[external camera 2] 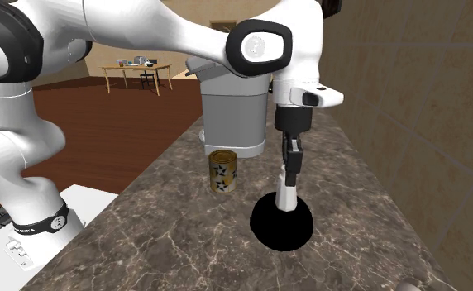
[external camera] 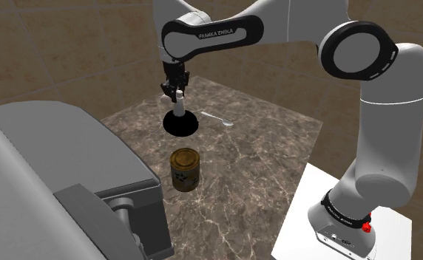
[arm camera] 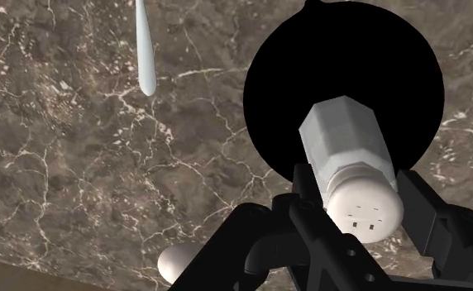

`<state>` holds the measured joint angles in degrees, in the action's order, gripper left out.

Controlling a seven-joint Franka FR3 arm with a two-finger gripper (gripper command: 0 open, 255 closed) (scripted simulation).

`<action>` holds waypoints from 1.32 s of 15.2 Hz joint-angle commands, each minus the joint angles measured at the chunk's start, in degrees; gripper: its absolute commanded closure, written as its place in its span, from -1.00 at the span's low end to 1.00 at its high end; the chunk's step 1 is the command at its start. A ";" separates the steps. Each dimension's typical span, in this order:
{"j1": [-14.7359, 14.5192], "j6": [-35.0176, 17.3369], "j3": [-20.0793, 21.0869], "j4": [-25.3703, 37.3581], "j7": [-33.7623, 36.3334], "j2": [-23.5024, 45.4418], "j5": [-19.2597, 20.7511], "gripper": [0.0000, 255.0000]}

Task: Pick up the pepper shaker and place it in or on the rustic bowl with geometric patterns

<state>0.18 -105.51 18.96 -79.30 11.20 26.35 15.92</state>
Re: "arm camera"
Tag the black round plate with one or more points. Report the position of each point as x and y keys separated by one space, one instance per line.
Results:
x=301 y=72

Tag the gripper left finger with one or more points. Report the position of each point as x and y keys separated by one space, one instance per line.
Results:
x=260 y=225

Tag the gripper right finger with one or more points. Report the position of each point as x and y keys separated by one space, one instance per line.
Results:
x=458 y=238

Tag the white rounded object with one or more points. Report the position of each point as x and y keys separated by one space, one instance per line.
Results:
x=176 y=260

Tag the white salt shaker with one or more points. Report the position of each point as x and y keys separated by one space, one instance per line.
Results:
x=347 y=149

